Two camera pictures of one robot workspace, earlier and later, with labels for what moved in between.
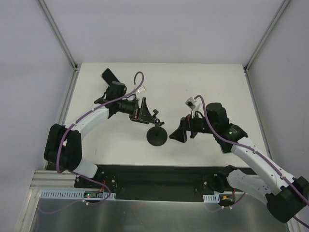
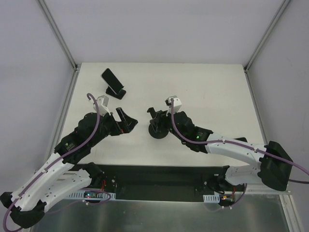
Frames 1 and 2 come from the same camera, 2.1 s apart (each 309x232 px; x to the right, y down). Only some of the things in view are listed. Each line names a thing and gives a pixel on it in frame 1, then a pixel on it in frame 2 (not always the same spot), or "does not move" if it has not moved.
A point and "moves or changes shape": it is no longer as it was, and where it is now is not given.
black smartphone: [108, 77] does not move
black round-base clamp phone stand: [157, 136] moves or changes shape
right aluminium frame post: [265, 35] does not move
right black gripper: [189, 128] -> [163, 120]
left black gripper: [138, 111] -> [116, 122]
